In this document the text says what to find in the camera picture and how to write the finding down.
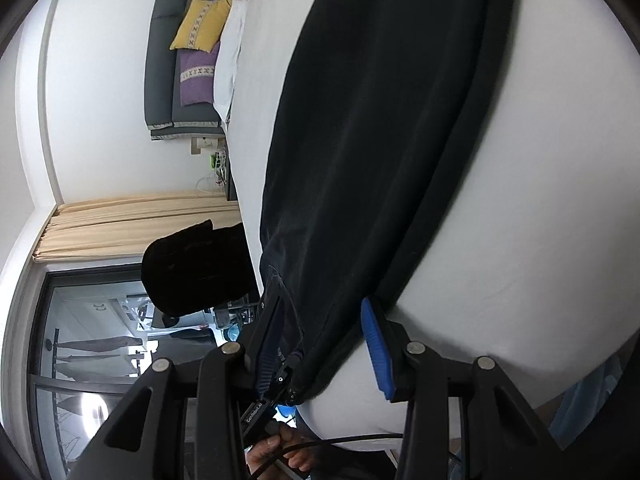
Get white wire basket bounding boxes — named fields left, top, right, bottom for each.
left=197, top=149, right=230, bottom=193

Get black hanging garment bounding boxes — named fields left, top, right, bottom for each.
left=141, top=219, right=262, bottom=317

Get wall socket plate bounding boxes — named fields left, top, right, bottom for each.
left=189, top=136, right=226, bottom=157

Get grey padded headboard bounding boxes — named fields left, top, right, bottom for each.
left=144, top=0, right=232, bottom=142

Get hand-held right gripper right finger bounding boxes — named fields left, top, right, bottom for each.
left=360, top=296, right=571, bottom=480

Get glass sliding door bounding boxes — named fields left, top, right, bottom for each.
left=0, top=264, right=262, bottom=480

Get yellow patterned pillow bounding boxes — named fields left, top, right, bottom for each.
left=169, top=0, right=233, bottom=53

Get light blue clothing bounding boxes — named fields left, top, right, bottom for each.
left=547, top=347, right=623, bottom=443

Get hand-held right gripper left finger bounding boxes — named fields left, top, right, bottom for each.
left=65, top=292, right=288, bottom=480

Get black cable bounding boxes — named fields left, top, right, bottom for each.
left=247, top=432, right=407, bottom=480

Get beige curtain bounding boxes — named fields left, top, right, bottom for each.
left=32, top=199, right=244, bottom=263

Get white pillow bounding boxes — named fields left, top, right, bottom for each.
left=212, top=0, right=249, bottom=132

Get person's left hand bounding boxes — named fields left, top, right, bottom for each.
left=246, top=421, right=319, bottom=475

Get grey nightstand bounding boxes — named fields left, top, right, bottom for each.
left=223, top=152, right=240, bottom=202

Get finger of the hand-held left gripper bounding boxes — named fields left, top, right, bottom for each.
left=265, top=355, right=307, bottom=407

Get purple patterned pillow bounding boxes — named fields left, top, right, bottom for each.
left=177, top=42, right=222, bottom=107

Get black pants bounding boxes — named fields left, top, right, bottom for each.
left=259, top=0, right=518, bottom=406

